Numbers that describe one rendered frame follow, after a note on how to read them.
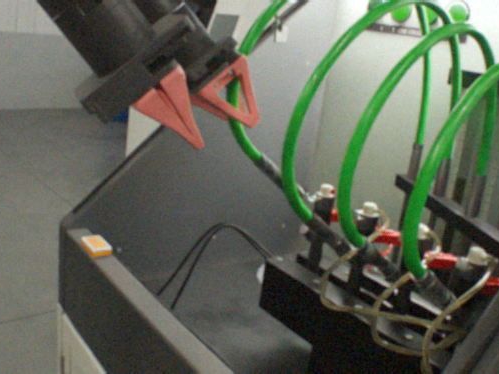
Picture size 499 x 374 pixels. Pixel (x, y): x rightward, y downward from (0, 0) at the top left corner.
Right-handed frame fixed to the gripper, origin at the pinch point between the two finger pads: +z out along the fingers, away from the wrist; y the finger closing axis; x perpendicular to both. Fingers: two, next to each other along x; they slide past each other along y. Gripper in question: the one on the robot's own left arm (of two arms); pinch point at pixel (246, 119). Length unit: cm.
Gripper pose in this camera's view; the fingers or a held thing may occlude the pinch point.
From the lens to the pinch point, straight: 62.5
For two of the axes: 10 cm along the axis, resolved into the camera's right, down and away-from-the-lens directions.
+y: -3.8, -0.6, 9.2
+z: 6.0, 7.4, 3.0
